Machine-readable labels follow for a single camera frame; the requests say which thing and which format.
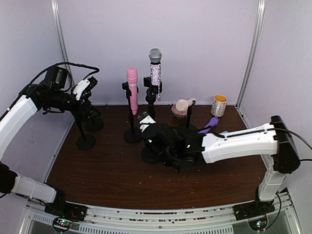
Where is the black blue-mic stand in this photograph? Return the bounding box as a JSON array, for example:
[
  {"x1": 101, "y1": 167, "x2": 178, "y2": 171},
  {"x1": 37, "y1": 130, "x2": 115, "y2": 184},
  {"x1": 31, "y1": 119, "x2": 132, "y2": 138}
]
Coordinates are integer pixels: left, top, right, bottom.
[{"x1": 141, "y1": 94, "x2": 162, "y2": 164}]

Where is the black small-mic stand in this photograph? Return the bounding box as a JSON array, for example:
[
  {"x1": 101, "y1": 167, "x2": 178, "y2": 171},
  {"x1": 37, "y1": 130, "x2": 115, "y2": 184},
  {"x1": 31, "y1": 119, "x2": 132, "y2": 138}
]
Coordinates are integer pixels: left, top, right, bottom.
[{"x1": 177, "y1": 106, "x2": 196, "y2": 137}]

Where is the purple microphone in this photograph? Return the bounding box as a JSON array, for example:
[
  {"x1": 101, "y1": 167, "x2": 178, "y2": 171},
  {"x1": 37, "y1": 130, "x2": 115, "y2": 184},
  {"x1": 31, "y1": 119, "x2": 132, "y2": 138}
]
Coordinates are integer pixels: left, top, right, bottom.
[{"x1": 198, "y1": 117, "x2": 219, "y2": 134}]

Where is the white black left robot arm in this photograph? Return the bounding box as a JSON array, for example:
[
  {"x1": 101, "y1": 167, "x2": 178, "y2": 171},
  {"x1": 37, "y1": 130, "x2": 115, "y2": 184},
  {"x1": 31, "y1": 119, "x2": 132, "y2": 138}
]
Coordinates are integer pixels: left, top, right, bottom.
[{"x1": 0, "y1": 62, "x2": 101, "y2": 216}]

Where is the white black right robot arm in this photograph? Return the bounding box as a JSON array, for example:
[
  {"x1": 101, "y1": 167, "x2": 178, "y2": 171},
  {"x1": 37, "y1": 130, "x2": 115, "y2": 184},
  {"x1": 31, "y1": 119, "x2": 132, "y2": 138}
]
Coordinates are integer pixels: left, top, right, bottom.
[{"x1": 137, "y1": 112, "x2": 301, "y2": 215}]

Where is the black pink-mic stand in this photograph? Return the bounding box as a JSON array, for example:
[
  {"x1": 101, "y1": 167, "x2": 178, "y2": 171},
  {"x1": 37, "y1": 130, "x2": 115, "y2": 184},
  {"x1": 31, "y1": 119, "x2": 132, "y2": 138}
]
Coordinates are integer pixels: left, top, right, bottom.
[{"x1": 122, "y1": 82, "x2": 142, "y2": 143}]

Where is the black glitter-mic stand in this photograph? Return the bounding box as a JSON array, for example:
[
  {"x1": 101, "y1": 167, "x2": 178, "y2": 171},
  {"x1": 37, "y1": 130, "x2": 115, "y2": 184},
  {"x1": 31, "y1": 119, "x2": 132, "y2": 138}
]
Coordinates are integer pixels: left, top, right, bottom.
[{"x1": 143, "y1": 77, "x2": 162, "y2": 99}]

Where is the pale pink small microphone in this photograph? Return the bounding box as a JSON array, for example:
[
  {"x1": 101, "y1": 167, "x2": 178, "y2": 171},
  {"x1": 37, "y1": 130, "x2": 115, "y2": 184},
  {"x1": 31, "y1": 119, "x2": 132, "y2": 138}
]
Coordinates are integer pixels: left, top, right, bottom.
[{"x1": 175, "y1": 98, "x2": 197, "y2": 112}]

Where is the glitter silver-head microphone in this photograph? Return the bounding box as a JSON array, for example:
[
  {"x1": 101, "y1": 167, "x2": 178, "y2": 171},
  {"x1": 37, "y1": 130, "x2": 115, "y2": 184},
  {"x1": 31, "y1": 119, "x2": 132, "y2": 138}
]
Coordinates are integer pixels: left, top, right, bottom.
[{"x1": 149, "y1": 48, "x2": 162, "y2": 103}]

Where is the patterned ceramic bowl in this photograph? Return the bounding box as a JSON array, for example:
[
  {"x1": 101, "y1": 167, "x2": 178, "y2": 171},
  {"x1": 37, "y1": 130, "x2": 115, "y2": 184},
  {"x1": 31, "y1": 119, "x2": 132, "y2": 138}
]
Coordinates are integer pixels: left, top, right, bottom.
[{"x1": 171, "y1": 105, "x2": 187, "y2": 119}]

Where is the white floral mug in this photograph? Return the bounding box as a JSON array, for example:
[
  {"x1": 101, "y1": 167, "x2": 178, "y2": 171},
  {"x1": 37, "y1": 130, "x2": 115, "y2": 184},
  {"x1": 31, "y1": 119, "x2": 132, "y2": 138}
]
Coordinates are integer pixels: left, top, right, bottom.
[{"x1": 211, "y1": 95, "x2": 228, "y2": 117}]

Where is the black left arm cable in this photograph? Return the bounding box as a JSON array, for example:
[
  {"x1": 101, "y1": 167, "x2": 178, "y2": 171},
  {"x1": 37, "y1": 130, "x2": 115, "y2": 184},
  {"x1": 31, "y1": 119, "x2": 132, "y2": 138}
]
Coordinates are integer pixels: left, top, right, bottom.
[{"x1": 19, "y1": 62, "x2": 100, "y2": 96}]

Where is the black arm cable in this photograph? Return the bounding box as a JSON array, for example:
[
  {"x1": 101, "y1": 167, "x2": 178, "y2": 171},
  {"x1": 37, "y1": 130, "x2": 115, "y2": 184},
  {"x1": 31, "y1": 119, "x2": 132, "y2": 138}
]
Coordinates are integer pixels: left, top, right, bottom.
[
  {"x1": 19, "y1": 62, "x2": 100, "y2": 96},
  {"x1": 275, "y1": 129, "x2": 312, "y2": 163}
]

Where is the aluminium left corner post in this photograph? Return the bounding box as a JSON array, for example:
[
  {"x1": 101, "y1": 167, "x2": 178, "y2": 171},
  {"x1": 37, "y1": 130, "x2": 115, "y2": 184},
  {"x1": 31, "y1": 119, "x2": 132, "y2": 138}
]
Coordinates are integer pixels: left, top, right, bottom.
[{"x1": 50, "y1": 0, "x2": 74, "y2": 74}]

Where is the aluminium corner post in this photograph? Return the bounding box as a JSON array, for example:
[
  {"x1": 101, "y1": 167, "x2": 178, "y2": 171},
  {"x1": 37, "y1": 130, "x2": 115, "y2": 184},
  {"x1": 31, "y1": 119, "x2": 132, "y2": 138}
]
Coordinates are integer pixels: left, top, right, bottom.
[
  {"x1": 235, "y1": 0, "x2": 266, "y2": 109},
  {"x1": 50, "y1": 0, "x2": 74, "y2": 74}
]

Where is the aluminium right corner post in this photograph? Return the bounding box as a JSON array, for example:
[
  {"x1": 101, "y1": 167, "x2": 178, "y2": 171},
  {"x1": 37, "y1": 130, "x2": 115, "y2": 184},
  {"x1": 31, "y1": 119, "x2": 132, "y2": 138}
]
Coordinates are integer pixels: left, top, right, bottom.
[{"x1": 235, "y1": 0, "x2": 266, "y2": 109}]

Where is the aluminium front rail base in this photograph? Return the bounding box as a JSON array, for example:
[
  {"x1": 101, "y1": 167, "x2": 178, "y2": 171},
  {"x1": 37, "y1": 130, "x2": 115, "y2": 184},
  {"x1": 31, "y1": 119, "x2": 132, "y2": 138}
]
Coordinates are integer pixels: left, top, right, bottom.
[{"x1": 18, "y1": 192, "x2": 303, "y2": 234}]

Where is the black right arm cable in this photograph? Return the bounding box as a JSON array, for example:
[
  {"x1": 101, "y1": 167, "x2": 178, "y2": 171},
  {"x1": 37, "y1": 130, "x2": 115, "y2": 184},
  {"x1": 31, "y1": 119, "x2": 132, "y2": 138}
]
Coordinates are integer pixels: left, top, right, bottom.
[{"x1": 275, "y1": 129, "x2": 312, "y2": 163}]

